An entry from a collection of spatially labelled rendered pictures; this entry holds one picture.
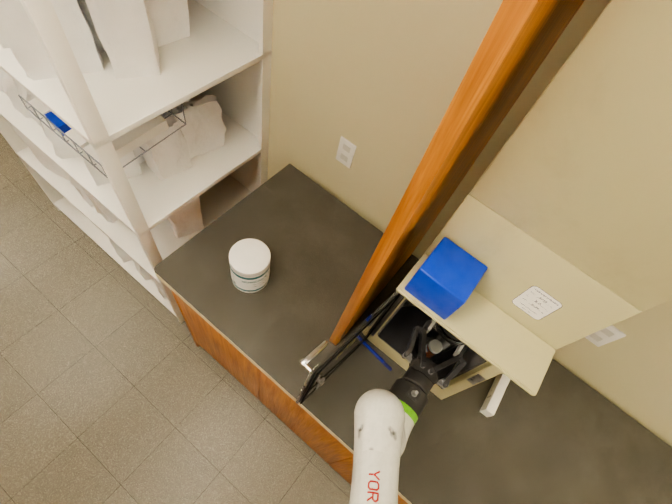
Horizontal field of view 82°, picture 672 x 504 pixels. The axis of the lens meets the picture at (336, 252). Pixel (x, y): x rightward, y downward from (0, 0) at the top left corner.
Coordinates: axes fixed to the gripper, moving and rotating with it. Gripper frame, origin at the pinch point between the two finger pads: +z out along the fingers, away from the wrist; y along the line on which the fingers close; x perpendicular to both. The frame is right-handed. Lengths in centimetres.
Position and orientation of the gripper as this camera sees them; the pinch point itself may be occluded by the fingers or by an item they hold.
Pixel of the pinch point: (448, 331)
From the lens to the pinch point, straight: 115.8
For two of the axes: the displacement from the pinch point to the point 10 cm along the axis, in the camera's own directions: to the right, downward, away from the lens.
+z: 6.0, -6.3, 5.0
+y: -7.8, -5.9, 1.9
